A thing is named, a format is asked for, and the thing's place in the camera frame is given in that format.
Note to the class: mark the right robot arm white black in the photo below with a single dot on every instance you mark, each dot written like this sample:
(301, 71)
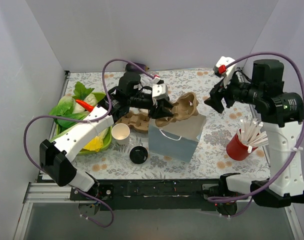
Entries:
(282, 114)

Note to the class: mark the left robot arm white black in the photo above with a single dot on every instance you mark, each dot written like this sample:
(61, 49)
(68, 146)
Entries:
(56, 157)

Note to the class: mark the orange carrot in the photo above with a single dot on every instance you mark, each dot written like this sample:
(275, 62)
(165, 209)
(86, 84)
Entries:
(85, 105)

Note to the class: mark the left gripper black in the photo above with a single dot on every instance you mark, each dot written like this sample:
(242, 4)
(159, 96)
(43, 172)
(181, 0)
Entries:
(157, 108)

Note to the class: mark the yellow leafy cabbage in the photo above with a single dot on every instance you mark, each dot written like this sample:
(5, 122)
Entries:
(99, 143)

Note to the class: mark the red cup holder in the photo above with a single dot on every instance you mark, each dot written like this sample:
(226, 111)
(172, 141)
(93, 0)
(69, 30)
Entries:
(236, 150)

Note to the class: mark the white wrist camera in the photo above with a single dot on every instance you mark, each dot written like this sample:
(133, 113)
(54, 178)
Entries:
(159, 89)
(224, 69)

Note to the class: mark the green lettuce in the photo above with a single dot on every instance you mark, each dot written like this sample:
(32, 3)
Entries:
(67, 106)

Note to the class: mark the purple eggplant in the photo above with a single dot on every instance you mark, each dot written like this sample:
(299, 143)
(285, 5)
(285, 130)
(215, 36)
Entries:
(137, 68)

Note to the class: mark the brown cardboard cup carrier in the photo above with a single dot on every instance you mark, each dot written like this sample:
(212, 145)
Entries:
(137, 121)

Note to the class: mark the white paper coffee cup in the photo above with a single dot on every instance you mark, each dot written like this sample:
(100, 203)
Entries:
(121, 133)

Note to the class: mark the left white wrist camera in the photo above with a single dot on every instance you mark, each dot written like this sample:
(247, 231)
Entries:
(159, 89)

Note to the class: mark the light blue paper bag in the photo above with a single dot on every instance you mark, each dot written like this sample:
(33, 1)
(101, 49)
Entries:
(177, 140)

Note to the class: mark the floral table mat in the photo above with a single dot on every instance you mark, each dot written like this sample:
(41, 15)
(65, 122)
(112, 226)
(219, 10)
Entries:
(210, 159)

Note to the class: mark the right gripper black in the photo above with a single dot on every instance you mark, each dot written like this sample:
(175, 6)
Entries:
(222, 92)

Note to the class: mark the aluminium rail frame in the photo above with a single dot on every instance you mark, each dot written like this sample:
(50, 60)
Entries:
(50, 214)

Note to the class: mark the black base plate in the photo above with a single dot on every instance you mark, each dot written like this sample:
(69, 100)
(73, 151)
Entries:
(155, 194)

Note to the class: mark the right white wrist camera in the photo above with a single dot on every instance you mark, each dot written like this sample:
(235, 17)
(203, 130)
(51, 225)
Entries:
(224, 69)

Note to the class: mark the green plastic tray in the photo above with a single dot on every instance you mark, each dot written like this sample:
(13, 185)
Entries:
(62, 126)

